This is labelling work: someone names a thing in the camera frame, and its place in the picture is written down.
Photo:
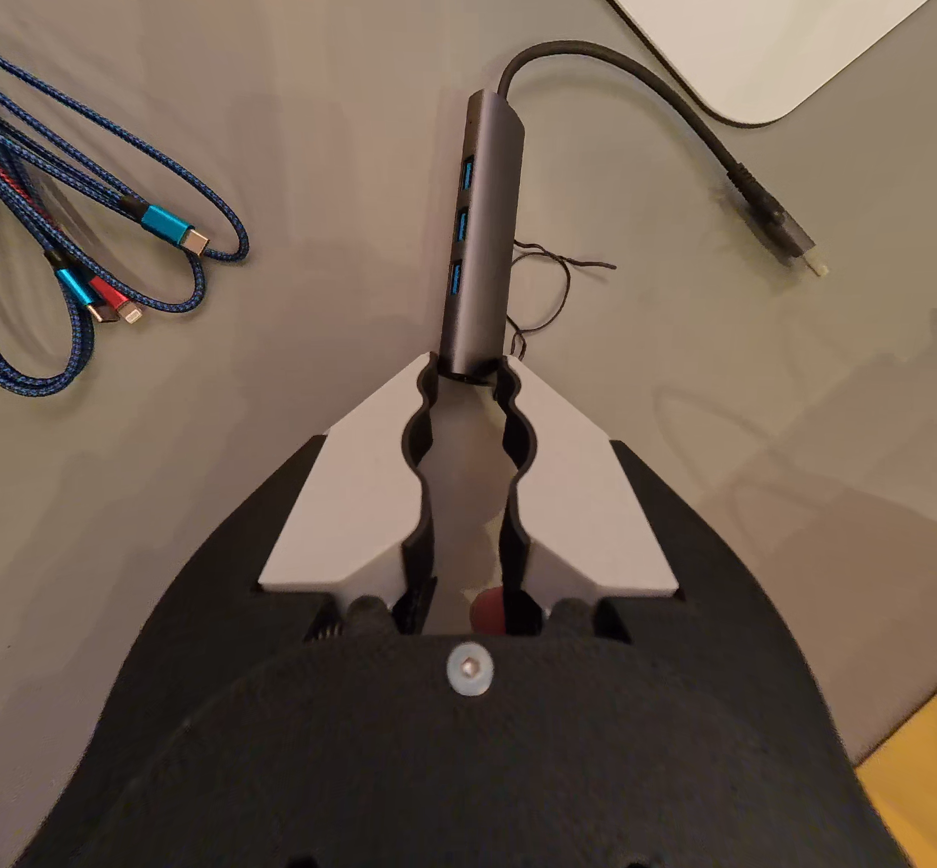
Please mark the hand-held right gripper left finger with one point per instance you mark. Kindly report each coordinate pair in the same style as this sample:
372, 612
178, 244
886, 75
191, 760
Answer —
344, 509

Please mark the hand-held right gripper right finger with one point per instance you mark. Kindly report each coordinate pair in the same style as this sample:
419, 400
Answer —
593, 516

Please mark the yellow plastic bin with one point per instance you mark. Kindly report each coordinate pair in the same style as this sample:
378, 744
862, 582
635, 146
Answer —
908, 795

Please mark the white stand base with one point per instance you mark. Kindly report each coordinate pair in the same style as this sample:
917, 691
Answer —
732, 18

